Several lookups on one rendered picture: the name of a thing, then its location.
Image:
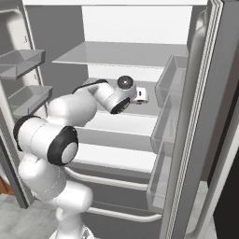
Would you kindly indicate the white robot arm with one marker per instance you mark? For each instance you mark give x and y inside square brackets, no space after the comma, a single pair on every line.
[71,109]

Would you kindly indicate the clear door bin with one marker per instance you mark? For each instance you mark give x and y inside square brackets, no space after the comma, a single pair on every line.
[160,180]
[166,127]
[172,81]

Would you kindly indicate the grey fridge drawer front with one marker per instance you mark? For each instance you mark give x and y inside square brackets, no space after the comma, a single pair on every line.
[118,196]
[124,228]

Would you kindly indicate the grey fridge shelf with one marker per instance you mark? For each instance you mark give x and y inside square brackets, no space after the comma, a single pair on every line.
[149,107]
[124,54]

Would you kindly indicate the grey fridge door with bins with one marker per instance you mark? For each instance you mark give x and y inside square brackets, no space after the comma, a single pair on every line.
[211,93]
[12,28]

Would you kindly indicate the white fridge shelf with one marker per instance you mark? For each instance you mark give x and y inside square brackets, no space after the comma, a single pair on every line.
[115,157]
[124,129]

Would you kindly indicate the grey open fridge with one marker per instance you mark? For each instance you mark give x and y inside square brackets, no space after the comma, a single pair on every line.
[137,25]

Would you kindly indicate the brown wooden cupboard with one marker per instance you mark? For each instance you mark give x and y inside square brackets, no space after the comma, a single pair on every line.
[4,186]

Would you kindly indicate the grey door bin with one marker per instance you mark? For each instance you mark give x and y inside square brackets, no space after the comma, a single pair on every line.
[28,98]
[21,60]

